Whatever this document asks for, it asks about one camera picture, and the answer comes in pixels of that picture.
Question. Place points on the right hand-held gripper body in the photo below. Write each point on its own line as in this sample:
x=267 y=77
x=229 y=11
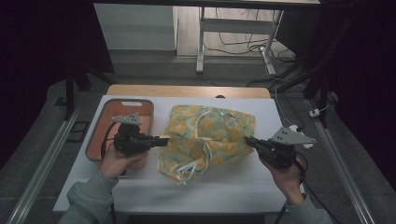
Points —
x=277 y=152

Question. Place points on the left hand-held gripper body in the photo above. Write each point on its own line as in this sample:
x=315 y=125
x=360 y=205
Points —
x=130 y=141

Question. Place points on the pink basket with grey rim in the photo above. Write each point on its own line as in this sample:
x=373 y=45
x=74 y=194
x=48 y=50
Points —
x=109 y=113

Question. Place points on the yellow floral cloth bag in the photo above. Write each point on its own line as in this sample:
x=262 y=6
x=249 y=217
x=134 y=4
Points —
x=205 y=137

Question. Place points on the person's left hand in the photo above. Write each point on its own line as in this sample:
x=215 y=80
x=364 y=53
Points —
x=116 y=165

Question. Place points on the person's right hand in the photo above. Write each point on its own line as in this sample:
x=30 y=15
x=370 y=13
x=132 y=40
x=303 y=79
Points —
x=288 y=180

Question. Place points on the white power strip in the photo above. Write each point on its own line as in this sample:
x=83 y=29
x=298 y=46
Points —
x=294 y=127

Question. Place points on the wooden table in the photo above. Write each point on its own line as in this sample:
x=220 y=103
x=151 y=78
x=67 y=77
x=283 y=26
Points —
x=155 y=90

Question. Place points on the black floor plate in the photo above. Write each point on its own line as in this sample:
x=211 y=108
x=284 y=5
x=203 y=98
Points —
x=78 y=131

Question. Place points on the small white plug adapter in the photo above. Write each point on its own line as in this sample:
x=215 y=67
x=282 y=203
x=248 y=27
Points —
x=314 y=112

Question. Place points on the white table mat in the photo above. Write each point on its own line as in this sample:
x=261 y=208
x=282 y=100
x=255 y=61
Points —
x=193 y=193

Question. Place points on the black metal stand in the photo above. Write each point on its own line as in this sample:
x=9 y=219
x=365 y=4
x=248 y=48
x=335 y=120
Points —
x=322 y=71
x=69 y=93

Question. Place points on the black curtain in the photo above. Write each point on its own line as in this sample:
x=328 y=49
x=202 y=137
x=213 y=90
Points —
x=370 y=77
x=40 y=46

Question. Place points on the aluminium rail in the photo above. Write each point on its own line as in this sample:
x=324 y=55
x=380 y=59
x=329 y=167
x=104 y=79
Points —
x=341 y=174
x=46 y=161

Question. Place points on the white desk frame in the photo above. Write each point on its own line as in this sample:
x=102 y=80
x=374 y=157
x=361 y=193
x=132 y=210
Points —
x=236 y=25

